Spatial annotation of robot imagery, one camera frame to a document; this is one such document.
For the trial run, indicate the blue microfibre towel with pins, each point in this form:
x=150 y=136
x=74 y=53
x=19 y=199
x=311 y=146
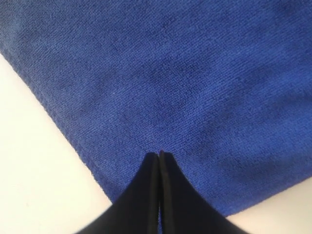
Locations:
x=224 y=85

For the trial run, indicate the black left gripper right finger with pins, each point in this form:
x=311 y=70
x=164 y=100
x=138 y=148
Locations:
x=182 y=208

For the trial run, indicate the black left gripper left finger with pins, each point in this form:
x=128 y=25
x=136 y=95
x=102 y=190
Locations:
x=136 y=210

